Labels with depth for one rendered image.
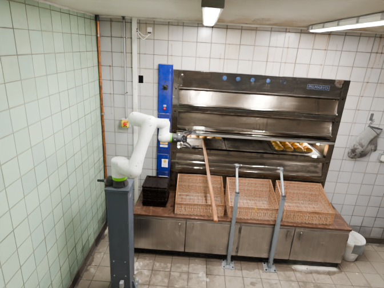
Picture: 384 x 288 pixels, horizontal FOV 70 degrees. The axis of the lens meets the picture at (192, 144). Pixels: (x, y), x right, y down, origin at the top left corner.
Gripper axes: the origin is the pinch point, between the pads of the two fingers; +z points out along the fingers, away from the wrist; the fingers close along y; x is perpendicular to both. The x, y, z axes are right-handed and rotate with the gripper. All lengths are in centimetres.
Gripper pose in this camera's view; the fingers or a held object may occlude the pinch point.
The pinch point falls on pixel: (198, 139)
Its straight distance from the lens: 272.3
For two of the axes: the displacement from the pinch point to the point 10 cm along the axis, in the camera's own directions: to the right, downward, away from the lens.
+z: 10.0, 0.7, -0.2
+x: -0.4, 3.4, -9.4
